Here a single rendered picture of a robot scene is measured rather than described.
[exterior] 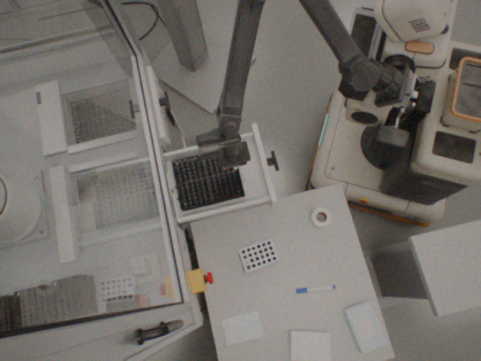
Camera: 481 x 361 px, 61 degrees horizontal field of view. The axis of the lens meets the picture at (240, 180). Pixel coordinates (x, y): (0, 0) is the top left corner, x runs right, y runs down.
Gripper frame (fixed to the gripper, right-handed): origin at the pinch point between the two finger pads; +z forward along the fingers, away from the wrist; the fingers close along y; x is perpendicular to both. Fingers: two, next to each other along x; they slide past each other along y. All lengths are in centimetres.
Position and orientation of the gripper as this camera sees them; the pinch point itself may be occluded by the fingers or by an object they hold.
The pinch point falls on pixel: (233, 164)
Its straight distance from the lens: 134.8
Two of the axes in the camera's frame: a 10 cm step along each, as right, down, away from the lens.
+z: 0.2, 3.2, 9.5
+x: -2.2, -9.2, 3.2
